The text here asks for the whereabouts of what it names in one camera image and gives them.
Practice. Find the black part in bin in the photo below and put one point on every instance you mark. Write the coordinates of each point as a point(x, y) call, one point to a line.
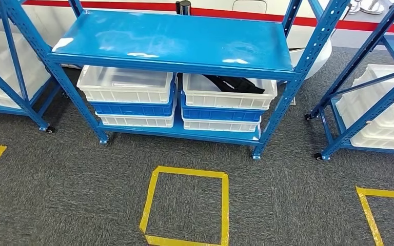
point(241, 85)

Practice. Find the blue metal shelf rack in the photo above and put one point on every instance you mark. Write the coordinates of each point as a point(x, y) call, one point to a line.
point(13, 57)
point(183, 40)
point(360, 125)

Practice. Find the white car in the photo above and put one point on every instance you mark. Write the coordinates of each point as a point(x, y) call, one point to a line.
point(305, 37)

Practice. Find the white wheeled stand base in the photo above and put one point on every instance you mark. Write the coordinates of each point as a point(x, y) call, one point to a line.
point(370, 6)

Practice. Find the black barrier post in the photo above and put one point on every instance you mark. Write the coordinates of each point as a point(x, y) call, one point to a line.
point(183, 6)

